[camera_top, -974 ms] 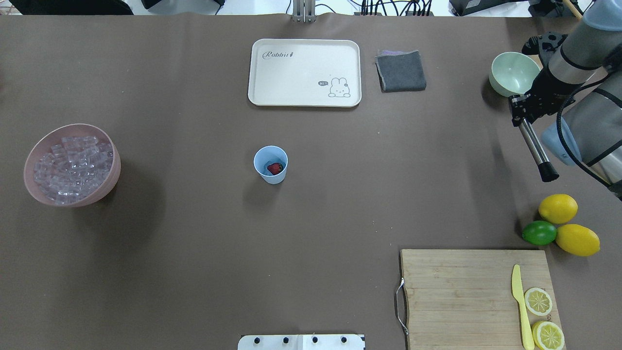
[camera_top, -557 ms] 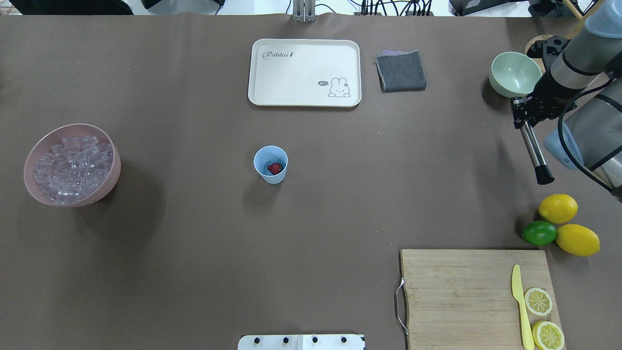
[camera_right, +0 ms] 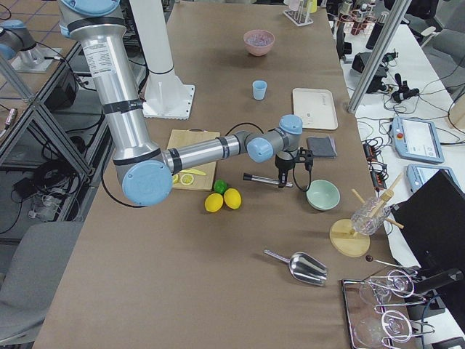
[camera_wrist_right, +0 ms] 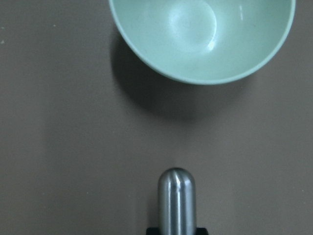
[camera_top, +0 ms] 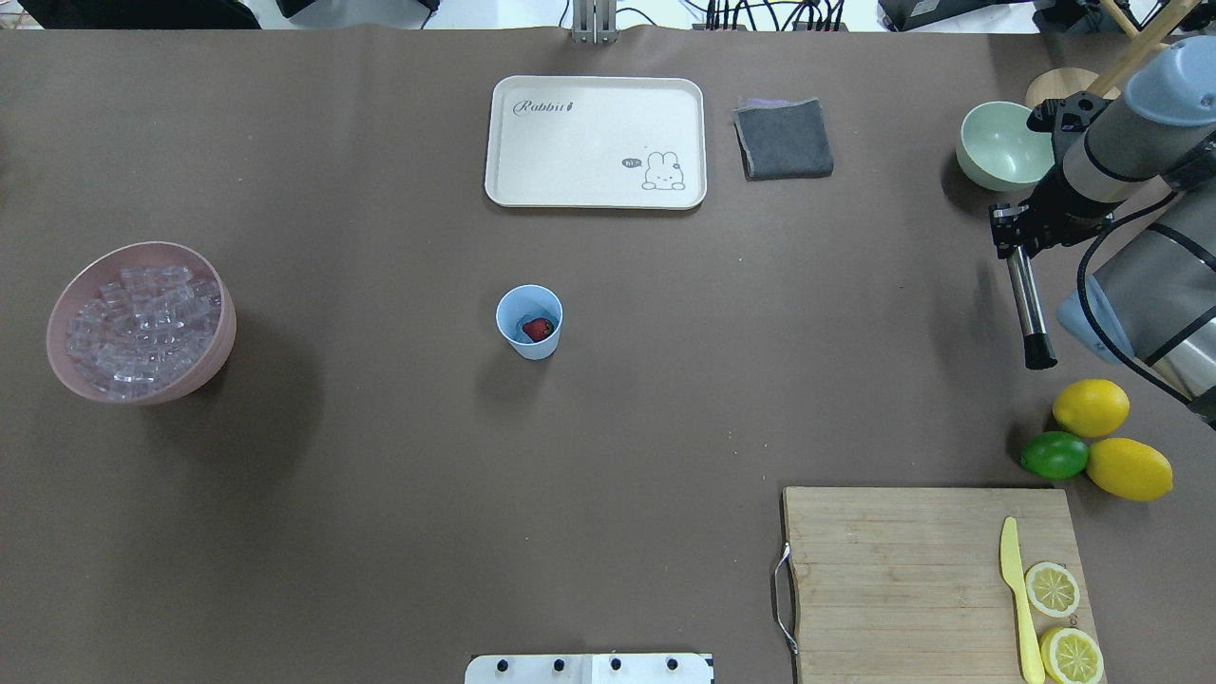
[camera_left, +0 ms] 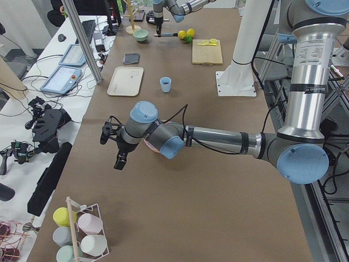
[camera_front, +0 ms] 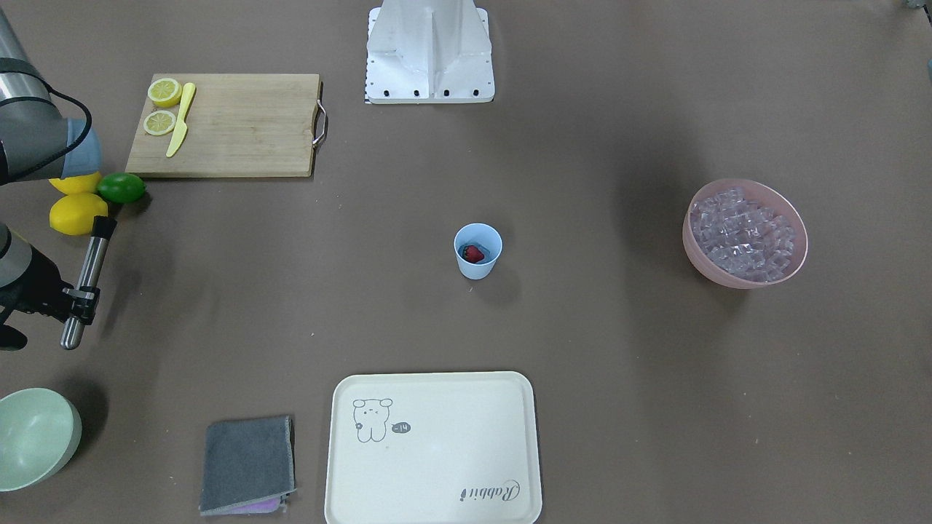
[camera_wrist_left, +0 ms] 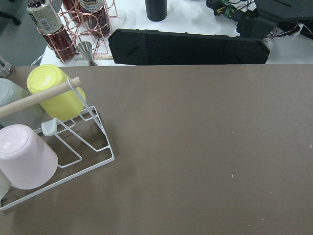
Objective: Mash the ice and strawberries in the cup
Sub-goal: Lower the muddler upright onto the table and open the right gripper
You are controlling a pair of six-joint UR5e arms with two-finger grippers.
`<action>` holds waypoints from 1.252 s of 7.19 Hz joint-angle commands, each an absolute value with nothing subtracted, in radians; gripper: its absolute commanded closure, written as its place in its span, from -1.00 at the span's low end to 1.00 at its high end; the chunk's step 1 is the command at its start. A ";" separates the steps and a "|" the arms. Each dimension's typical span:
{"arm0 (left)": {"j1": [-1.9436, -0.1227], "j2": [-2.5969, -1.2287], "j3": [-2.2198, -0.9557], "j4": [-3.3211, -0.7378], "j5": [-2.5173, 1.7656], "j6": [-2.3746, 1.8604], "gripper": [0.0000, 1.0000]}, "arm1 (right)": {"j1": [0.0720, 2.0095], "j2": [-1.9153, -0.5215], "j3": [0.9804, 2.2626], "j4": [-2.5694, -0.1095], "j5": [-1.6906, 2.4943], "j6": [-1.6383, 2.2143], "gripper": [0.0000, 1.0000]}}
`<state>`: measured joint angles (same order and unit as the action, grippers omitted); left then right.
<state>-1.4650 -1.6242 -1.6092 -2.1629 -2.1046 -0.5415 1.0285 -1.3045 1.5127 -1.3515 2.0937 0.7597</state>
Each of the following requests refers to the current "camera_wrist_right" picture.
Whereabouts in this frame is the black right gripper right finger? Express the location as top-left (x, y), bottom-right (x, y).
top-left (195, 228), bottom-right (208, 235)

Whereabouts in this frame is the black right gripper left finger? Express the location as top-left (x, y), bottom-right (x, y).
top-left (146, 227), bottom-right (159, 235)

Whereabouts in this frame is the steel muddler black tip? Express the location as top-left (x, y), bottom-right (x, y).
top-left (158, 167), bottom-right (197, 235)

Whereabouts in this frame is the mint green bowl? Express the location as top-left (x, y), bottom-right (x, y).
top-left (109, 0), bottom-right (296, 85)

